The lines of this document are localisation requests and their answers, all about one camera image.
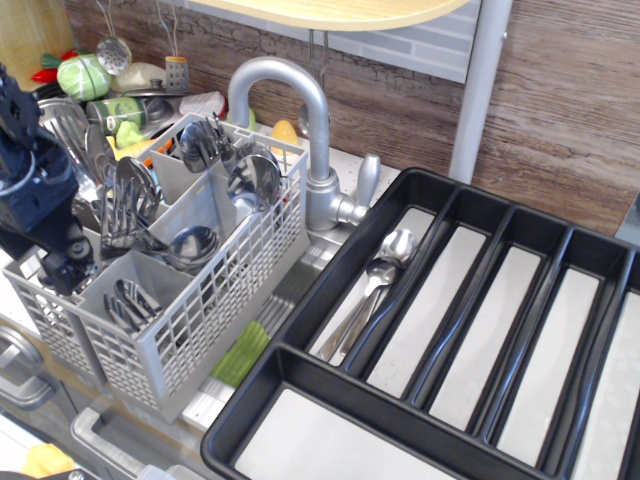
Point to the large spoon back compartment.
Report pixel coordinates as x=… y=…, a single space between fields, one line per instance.
x=254 y=183

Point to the hanging perforated skimmer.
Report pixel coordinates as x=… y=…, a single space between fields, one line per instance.
x=113 y=53

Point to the spoons back left compartment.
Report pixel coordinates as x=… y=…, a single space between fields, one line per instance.
x=204 y=142

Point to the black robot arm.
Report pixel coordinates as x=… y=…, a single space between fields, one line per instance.
x=20 y=114

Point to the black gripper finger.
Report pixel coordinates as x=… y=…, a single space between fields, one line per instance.
x=65 y=275

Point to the teaspoon in tray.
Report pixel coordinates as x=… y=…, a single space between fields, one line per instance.
x=381 y=273
x=400 y=245

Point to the grey plastic cutlery basket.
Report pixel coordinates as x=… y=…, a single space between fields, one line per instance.
x=158 y=369

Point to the light wooden shelf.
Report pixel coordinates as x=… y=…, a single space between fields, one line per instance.
x=340 y=15

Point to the grey metal post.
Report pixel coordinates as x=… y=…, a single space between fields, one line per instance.
x=490 y=35

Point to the teaspoon in tray upper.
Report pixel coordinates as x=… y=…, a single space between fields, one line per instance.
x=400 y=245

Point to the large spoon middle compartment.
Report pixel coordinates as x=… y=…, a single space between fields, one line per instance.
x=190 y=250

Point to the teaspoon in tray lower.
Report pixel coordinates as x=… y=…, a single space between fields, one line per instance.
x=381 y=273

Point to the green cloth sponge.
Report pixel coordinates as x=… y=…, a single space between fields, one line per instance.
x=236 y=363

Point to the black cutlery tray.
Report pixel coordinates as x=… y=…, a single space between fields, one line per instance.
x=508 y=348

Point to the steel pot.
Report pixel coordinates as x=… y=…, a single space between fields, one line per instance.
x=66 y=120

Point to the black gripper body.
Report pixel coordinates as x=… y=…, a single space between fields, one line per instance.
x=37 y=191

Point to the bundle of forks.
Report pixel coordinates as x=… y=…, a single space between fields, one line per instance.
x=129 y=206

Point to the yellow toy lemon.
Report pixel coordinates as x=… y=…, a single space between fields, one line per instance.
x=284 y=131

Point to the silver kitchen faucet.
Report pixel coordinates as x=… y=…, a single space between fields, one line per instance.
x=326 y=205

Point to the large fork outside basket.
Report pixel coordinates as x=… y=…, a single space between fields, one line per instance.
x=84 y=174

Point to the large spoon compartment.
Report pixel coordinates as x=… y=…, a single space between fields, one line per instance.
x=190 y=250
x=254 y=183

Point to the green labelled tin can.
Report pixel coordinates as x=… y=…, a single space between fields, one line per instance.
x=110 y=113

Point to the green toy cabbage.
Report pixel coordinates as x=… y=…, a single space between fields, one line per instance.
x=83 y=78

